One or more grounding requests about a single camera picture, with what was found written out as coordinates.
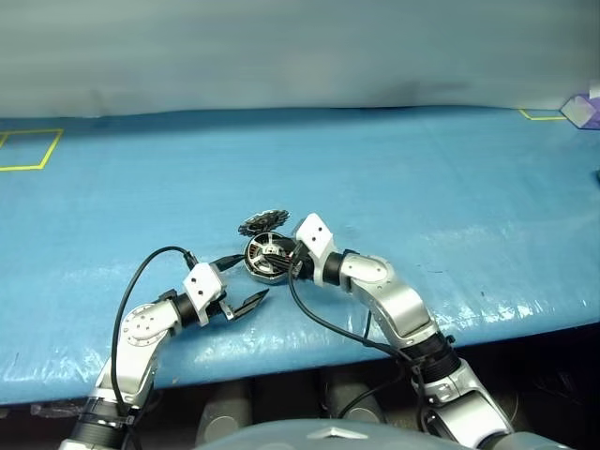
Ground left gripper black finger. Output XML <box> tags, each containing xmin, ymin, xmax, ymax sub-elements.
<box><xmin>232</xmin><ymin>288</ymin><xmax>271</xmax><ymax>323</ymax></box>
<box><xmin>210</xmin><ymin>254</ymin><xmax>247</xmax><ymax>272</ymax></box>

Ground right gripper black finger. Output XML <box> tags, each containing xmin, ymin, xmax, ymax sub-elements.
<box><xmin>266</xmin><ymin>252</ymin><xmax>297</xmax><ymax>273</ymax></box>

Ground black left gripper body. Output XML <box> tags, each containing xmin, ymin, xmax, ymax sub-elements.
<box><xmin>205</xmin><ymin>292</ymin><xmax>236</xmax><ymax>323</ymax></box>

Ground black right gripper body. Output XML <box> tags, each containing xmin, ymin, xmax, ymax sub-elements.
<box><xmin>288</xmin><ymin>241</ymin><xmax>314</xmax><ymax>281</ymax></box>

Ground silver motor housing copper windings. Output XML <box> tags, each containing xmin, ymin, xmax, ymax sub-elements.
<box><xmin>243</xmin><ymin>232</ymin><xmax>301</xmax><ymax>285</ymax></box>

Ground black rotor ring with spokes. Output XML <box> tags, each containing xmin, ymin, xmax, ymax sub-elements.
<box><xmin>247</xmin><ymin>235</ymin><xmax>290</xmax><ymax>276</ymax></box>

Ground black toothed gear disc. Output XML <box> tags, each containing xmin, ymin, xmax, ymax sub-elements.
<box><xmin>237</xmin><ymin>209</ymin><xmax>292</xmax><ymax>235</ymax></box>

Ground dark grey rounded shape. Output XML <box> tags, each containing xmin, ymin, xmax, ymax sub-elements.
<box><xmin>196</xmin><ymin>380</ymin><xmax>250</xmax><ymax>443</ymax></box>
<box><xmin>324</xmin><ymin>373</ymin><xmax>386</xmax><ymax>423</ymax></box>

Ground blue plastic table cover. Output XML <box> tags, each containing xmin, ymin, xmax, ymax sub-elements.
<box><xmin>0</xmin><ymin>106</ymin><xmax>600</xmax><ymax>407</ymax></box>

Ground grey robot torso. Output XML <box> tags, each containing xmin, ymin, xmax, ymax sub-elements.
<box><xmin>196</xmin><ymin>418</ymin><xmax>470</xmax><ymax>450</ymax></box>

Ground purple and white box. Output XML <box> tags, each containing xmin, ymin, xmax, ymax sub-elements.
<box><xmin>560</xmin><ymin>79</ymin><xmax>600</xmax><ymax>130</ymax></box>

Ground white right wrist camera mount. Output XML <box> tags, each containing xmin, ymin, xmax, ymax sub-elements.
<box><xmin>293</xmin><ymin>213</ymin><xmax>338</xmax><ymax>286</ymax></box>

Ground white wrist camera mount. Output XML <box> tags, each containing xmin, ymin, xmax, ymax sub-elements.
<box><xmin>293</xmin><ymin>213</ymin><xmax>338</xmax><ymax>286</ymax></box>
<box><xmin>181</xmin><ymin>262</ymin><xmax>226</xmax><ymax>328</ymax></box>

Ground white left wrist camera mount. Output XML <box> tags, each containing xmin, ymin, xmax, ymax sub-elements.
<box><xmin>181</xmin><ymin>262</ymin><xmax>226</xmax><ymax>328</ymax></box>

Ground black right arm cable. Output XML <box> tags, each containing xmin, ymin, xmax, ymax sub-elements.
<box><xmin>288</xmin><ymin>262</ymin><xmax>451</xmax><ymax>432</ymax></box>

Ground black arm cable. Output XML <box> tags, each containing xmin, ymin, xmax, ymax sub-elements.
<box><xmin>288</xmin><ymin>262</ymin><xmax>451</xmax><ymax>432</ymax></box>
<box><xmin>112</xmin><ymin>246</ymin><xmax>198</xmax><ymax>418</ymax></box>

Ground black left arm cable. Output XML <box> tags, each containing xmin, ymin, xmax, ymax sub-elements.
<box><xmin>112</xmin><ymin>246</ymin><xmax>198</xmax><ymax>418</ymax></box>

